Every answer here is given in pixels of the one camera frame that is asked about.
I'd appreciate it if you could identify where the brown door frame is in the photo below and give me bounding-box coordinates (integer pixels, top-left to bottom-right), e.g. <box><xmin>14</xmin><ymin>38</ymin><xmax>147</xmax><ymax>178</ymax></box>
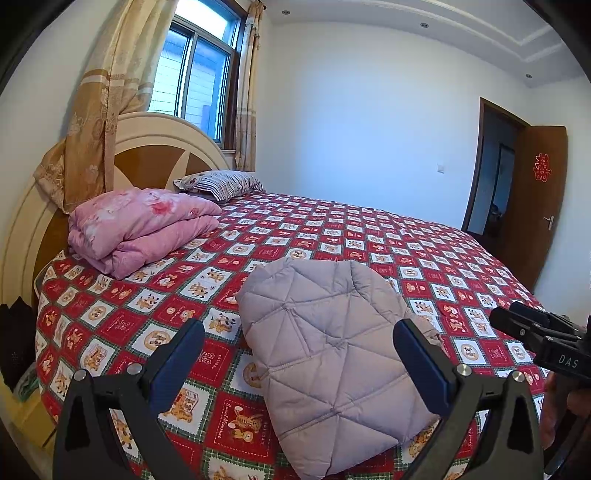
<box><xmin>461</xmin><ymin>96</ymin><xmax>532</xmax><ymax>236</ymax></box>

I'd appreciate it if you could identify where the red paper door decoration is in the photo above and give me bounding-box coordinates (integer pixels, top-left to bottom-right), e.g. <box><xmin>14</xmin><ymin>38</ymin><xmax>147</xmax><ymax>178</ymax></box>
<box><xmin>532</xmin><ymin>152</ymin><xmax>552</xmax><ymax>182</ymax></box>

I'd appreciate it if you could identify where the window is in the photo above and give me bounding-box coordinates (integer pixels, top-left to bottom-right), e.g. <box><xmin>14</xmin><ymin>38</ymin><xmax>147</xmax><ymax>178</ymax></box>
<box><xmin>148</xmin><ymin>11</ymin><xmax>245</xmax><ymax>148</ymax></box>

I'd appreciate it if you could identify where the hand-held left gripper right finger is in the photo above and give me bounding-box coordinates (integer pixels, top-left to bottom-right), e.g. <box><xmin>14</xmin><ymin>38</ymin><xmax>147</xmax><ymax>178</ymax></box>
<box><xmin>392</xmin><ymin>318</ymin><xmax>546</xmax><ymax>480</ymax></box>

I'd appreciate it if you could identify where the brown wooden door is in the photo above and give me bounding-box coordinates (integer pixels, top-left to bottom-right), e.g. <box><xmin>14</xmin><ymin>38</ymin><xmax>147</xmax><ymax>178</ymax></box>
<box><xmin>501</xmin><ymin>124</ymin><xmax>568</xmax><ymax>296</ymax></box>

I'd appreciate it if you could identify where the person's right hand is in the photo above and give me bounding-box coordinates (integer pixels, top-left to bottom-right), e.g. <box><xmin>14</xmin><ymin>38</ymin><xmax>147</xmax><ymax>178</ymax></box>
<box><xmin>540</xmin><ymin>371</ymin><xmax>591</xmax><ymax>450</ymax></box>

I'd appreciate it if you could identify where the green printed cloth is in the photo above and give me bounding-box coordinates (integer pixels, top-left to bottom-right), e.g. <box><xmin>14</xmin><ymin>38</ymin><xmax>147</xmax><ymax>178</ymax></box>
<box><xmin>14</xmin><ymin>364</ymin><xmax>40</xmax><ymax>400</ymax></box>

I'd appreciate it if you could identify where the dark cloth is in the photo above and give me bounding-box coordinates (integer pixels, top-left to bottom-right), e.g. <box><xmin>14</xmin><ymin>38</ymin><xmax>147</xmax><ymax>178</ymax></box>
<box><xmin>0</xmin><ymin>295</ymin><xmax>33</xmax><ymax>388</ymax></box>

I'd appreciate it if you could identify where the narrow beige floral curtain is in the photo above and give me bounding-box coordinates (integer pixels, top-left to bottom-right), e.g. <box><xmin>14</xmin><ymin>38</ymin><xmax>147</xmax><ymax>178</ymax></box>
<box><xmin>235</xmin><ymin>0</ymin><xmax>265</xmax><ymax>172</ymax></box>

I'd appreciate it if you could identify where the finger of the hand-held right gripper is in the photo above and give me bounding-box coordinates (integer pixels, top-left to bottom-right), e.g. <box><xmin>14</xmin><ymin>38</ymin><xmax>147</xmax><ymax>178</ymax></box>
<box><xmin>489</xmin><ymin>307</ymin><xmax>548</xmax><ymax>347</ymax></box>
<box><xmin>510</xmin><ymin>301</ymin><xmax>580</xmax><ymax>333</ymax></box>

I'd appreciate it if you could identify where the striped pillow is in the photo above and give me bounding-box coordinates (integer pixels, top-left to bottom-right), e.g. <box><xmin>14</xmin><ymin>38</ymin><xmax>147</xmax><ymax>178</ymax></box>
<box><xmin>173</xmin><ymin>170</ymin><xmax>266</xmax><ymax>204</ymax></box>

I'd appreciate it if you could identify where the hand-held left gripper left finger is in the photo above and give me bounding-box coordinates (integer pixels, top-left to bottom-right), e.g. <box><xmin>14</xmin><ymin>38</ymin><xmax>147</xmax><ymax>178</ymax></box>
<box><xmin>53</xmin><ymin>318</ymin><xmax>206</xmax><ymax>480</ymax></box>

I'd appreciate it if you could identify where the cream and brown headboard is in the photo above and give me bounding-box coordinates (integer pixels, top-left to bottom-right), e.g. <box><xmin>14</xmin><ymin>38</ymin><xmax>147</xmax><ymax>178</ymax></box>
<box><xmin>0</xmin><ymin>112</ymin><xmax>234</xmax><ymax>407</ymax></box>

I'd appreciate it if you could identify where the folded pink floral quilt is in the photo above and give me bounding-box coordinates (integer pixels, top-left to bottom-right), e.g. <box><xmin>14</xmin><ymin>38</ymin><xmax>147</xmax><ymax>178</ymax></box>
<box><xmin>68</xmin><ymin>188</ymin><xmax>223</xmax><ymax>280</ymax></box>

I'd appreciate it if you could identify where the quilted puffer jacket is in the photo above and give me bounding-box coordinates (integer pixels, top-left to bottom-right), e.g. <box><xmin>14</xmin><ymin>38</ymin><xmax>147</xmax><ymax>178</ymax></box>
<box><xmin>235</xmin><ymin>257</ymin><xmax>446</xmax><ymax>480</ymax></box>

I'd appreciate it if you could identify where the red patchwork printed bedspread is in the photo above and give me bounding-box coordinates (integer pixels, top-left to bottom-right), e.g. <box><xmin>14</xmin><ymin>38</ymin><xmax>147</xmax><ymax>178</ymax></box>
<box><xmin>34</xmin><ymin>191</ymin><xmax>555</xmax><ymax>480</ymax></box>

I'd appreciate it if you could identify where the wide beige floral curtain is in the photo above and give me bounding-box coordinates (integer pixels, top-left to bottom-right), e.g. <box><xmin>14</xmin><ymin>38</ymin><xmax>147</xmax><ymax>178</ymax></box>
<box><xmin>34</xmin><ymin>0</ymin><xmax>178</xmax><ymax>214</ymax></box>

